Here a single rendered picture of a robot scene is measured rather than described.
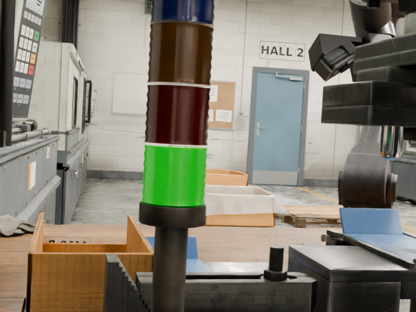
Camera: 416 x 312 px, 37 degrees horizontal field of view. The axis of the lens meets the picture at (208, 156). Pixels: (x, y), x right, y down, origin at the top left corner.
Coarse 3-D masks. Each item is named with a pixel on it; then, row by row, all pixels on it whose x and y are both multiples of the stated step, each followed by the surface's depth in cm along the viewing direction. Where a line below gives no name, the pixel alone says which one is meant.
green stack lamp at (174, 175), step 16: (144, 144) 37; (160, 144) 38; (144, 160) 37; (160, 160) 35; (176, 160) 35; (192, 160) 36; (144, 176) 36; (160, 176) 35; (176, 176) 35; (192, 176) 36; (144, 192) 36; (160, 192) 35; (176, 192) 35; (192, 192) 36
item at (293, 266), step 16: (288, 256) 60; (304, 272) 56; (320, 288) 52; (336, 288) 51; (352, 288) 51; (368, 288) 51; (384, 288) 52; (400, 288) 52; (320, 304) 52; (336, 304) 51; (352, 304) 51; (368, 304) 52; (384, 304) 52
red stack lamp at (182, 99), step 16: (160, 96) 35; (176, 96) 35; (192, 96) 35; (208, 96) 36; (160, 112) 35; (176, 112) 35; (192, 112) 35; (208, 112) 37; (160, 128) 35; (176, 128) 35; (192, 128) 35; (176, 144) 35; (192, 144) 35
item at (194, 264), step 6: (150, 240) 79; (192, 240) 81; (192, 246) 81; (192, 252) 80; (192, 258) 80; (186, 264) 76; (192, 264) 77; (198, 264) 77; (204, 264) 77; (186, 270) 74; (192, 270) 74; (198, 270) 74; (204, 270) 74; (210, 270) 74
